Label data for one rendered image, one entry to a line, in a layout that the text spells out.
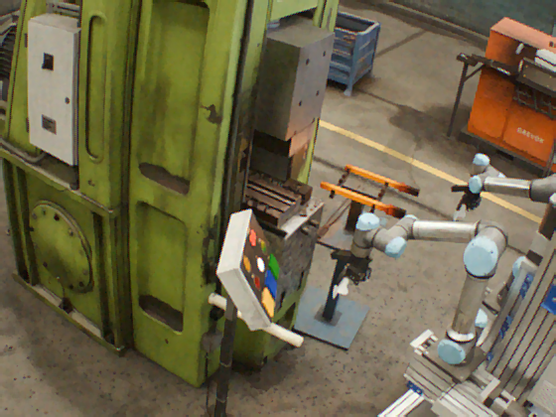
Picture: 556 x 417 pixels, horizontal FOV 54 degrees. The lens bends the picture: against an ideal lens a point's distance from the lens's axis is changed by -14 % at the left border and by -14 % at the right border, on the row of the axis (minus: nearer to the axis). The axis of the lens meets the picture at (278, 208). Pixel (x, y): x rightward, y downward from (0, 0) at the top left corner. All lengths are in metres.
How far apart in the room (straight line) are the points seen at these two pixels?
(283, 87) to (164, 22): 0.53
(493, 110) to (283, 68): 3.95
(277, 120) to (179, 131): 0.38
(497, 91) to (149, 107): 4.11
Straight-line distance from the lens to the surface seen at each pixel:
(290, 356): 3.39
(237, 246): 2.12
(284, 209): 2.69
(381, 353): 3.54
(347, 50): 6.35
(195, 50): 2.26
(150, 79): 2.42
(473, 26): 10.10
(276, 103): 2.37
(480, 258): 1.98
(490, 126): 6.09
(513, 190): 2.64
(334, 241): 3.13
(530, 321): 2.40
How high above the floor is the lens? 2.50
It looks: 34 degrees down
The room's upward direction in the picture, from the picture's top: 9 degrees clockwise
